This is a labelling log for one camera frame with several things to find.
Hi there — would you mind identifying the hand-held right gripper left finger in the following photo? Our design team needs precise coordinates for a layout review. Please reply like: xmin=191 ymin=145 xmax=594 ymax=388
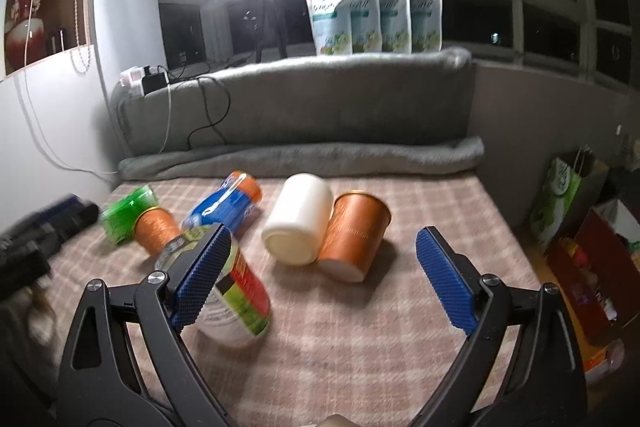
xmin=56 ymin=223 xmax=233 ymax=427

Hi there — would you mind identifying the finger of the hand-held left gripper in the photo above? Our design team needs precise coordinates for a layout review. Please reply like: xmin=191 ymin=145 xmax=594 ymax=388
xmin=36 ymin=194 xmax=101 ymax=239

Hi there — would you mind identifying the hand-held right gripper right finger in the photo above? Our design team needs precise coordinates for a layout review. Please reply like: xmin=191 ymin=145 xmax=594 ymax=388
xmin=415 ymin=227 xmax=587 ymax=427

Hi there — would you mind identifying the red and green printed cup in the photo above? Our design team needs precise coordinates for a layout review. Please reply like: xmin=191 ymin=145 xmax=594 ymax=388
xmin=154 ymin=224 xmax=273 ymax=348

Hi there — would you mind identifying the green orange bottle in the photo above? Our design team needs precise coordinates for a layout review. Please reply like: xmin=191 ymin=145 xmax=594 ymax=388
xmin=100 ymin=184 xmax=158 ymax=245

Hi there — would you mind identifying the small orange cup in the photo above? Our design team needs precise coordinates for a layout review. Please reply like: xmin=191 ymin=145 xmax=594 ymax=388
xmin=135 ymin=206 xmax=183 ymax=255

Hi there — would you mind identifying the blue orange bottle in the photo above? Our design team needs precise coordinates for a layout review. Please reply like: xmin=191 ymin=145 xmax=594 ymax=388
xmin=181 ymin=170 xmax=263 ymax=233

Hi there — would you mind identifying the copper paper cup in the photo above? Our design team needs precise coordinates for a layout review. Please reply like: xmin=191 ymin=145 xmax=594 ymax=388
xmin=317 ymin=191 xmax=391 ymax=284

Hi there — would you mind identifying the white cup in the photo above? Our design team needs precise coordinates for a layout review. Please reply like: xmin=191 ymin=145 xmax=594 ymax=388
xmin=261 ymin=173 xmax=334 ymax=265

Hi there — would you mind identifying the plaid blanket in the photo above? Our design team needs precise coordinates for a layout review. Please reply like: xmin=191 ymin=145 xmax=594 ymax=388
xmin=47 ymin=177 xmax=546 ymax=427

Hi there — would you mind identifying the green paper bag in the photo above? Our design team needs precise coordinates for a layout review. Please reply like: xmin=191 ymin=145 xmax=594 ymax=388
xmin=529 ymin=148 xmax=610 ymax=254

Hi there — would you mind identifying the white power strip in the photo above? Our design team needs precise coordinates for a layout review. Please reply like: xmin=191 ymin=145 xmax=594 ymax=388
xmin=119 ymin=67 xmax=147 ymax=98

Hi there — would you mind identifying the red cardboard box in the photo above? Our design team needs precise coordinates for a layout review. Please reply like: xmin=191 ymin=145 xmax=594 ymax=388
xmin=545 ymin=198 xmax=640 ymax=349

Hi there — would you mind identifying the black charger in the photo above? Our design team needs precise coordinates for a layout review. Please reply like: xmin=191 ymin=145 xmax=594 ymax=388
xmin=142 ymin=66 xmax=169 ymax=96

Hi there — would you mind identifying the rolled grey blanket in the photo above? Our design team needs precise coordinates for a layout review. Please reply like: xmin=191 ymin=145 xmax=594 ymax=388
xmin=117 ymin=137 xmax=485 ymax=182

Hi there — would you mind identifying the red and white vase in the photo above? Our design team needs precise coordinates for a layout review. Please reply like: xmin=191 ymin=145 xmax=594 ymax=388
xmin=5 ymin=0 xmax=47 ymax=68

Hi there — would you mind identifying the grey fleece blanket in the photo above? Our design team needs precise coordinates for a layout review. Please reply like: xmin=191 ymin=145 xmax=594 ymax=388
xmin=111 ymin=47 xmax=476 ymax=158

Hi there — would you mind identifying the black tripod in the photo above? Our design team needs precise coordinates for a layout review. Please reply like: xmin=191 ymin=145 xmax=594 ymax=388
xmin=242 ymin=0 xmax=289 ymax=64

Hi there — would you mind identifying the long white cable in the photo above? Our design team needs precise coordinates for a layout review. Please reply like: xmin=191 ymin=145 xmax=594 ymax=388
xmin=17 ymin=0 xmax=118 ymax=176

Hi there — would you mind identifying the black cable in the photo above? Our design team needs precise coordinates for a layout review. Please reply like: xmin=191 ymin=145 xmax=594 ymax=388
xmin=186 ymin=76 xmax=232 ymax=150

